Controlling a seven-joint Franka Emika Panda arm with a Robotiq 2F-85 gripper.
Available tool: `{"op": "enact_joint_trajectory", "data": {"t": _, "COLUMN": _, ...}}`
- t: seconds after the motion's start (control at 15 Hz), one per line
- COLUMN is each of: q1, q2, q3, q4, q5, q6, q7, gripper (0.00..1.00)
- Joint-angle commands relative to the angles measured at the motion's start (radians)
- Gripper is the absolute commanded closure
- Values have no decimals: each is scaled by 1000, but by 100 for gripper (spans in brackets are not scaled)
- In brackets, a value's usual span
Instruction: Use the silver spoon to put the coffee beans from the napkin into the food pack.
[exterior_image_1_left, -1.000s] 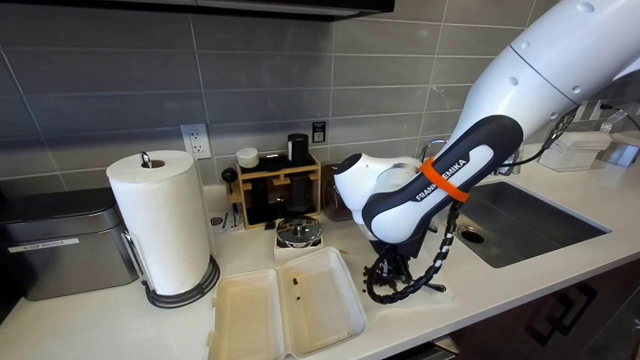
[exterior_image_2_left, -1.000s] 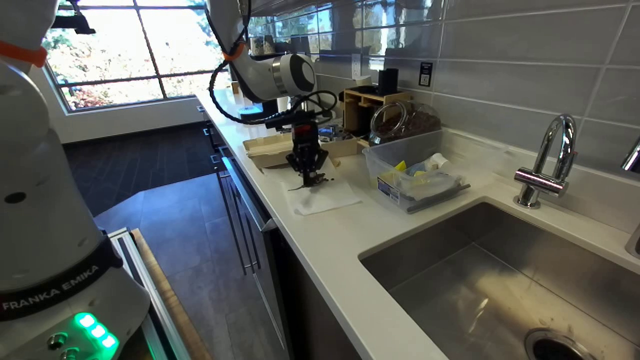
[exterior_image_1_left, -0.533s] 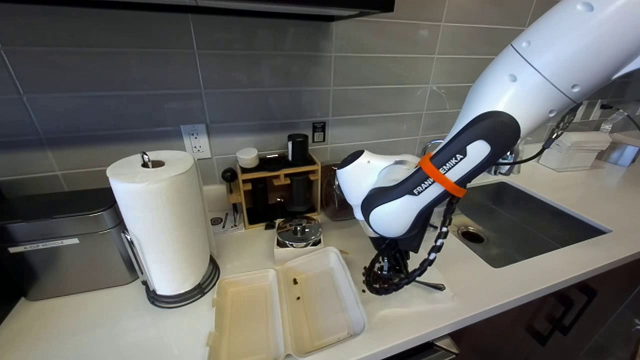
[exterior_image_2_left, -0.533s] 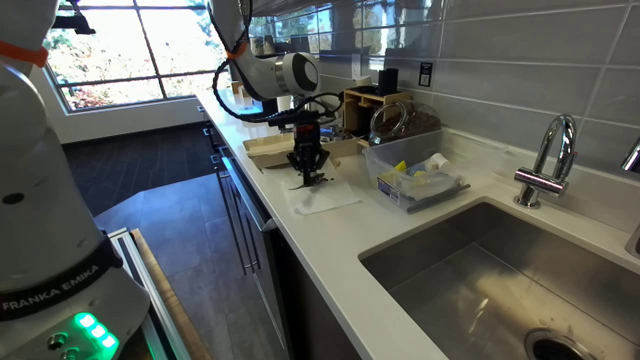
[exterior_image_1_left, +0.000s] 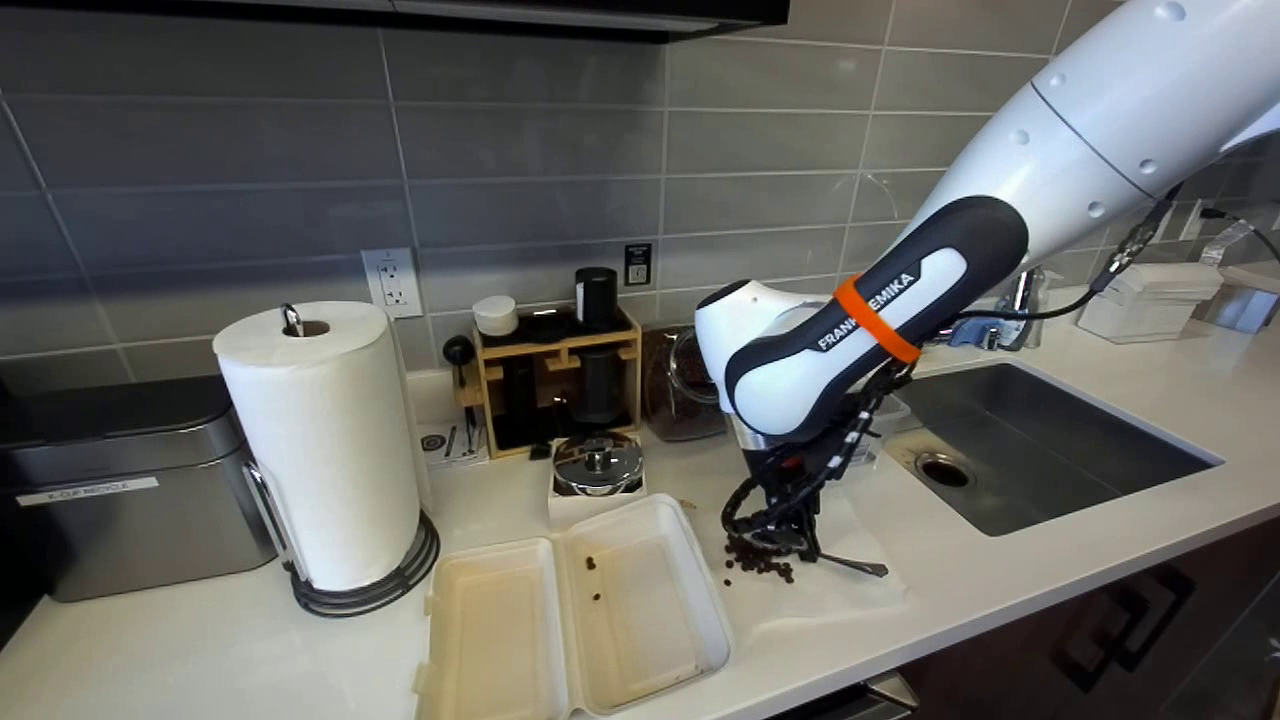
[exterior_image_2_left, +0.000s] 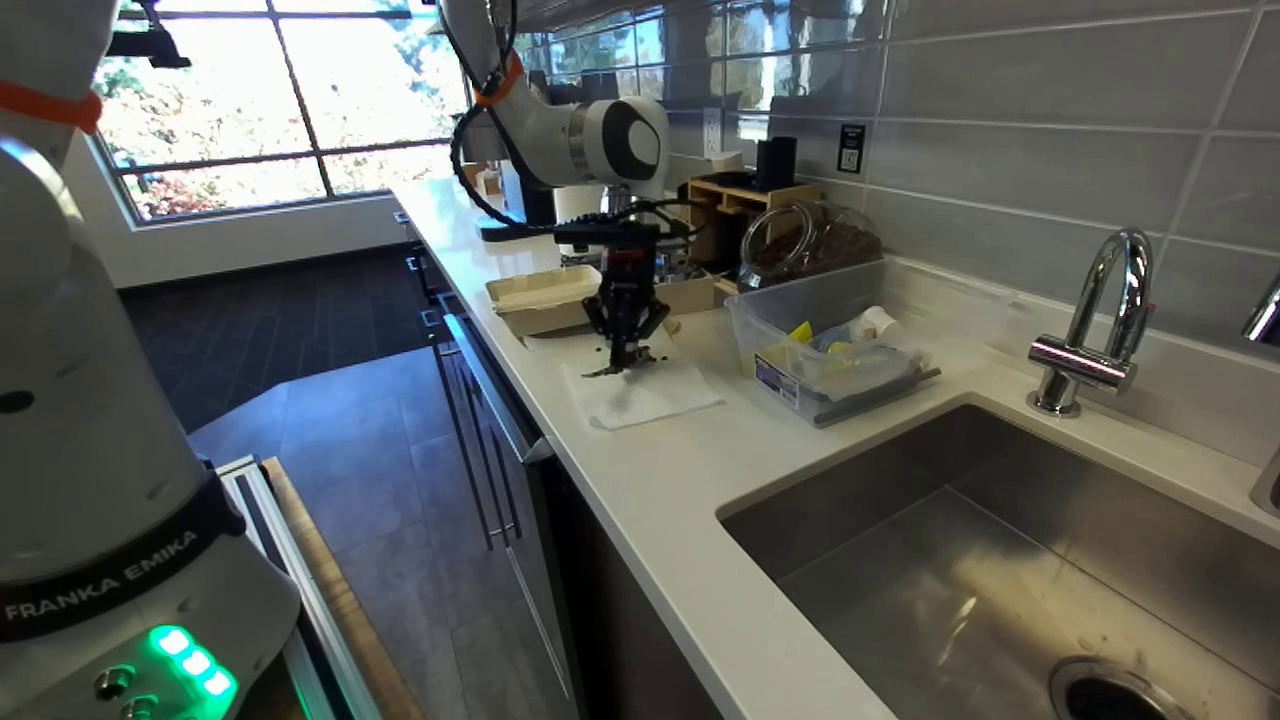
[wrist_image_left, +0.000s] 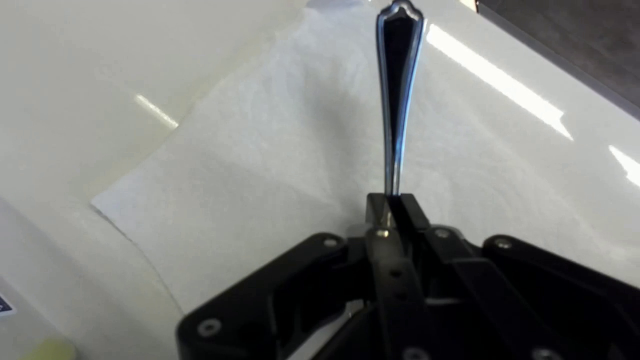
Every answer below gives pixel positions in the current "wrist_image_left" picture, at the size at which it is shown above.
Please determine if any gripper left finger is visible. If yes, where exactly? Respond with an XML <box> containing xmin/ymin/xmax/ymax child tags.
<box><xmin>176</xmin><ymin>193</ymin><xmax>401</xmax><ymax>360</ymax></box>

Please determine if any silver spoon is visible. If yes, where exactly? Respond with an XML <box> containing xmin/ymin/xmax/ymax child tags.
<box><xmin>375</xmin><ymin>0</ymin><xmax>425</xmax><ymax>198</ymax></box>

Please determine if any white paper napkin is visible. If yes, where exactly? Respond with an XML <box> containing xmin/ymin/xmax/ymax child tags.
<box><xmin>90</xmin><ymin>0</ymin><xmax>640</xmax><ymax>314</ymax></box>

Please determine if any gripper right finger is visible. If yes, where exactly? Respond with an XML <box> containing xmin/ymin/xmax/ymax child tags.
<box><xmin>388</xmin><ymin>193</ymin><xmax>640</xmax><ymax>360</ymax></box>

